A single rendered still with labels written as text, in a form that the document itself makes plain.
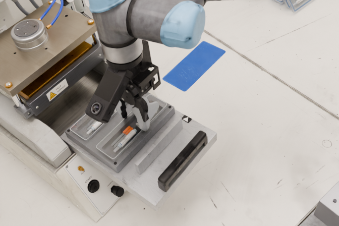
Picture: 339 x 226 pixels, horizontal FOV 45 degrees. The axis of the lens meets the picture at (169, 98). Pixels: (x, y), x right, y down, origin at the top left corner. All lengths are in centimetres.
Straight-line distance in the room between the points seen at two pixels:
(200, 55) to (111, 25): 76
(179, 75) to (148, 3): 72
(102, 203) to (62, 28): 45
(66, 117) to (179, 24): 53
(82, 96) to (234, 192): 47
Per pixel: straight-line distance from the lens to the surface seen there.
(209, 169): 114
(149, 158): 88
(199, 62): 140
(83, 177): 104
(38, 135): 98
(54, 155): 97
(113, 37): 71
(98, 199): 108
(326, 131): 125
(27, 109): 98
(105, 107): 78
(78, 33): 102
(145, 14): 66
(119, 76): 78
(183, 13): 64
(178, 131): 93
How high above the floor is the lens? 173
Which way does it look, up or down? 49 degrees down
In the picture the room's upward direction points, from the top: 8 degrees counter-clockwise
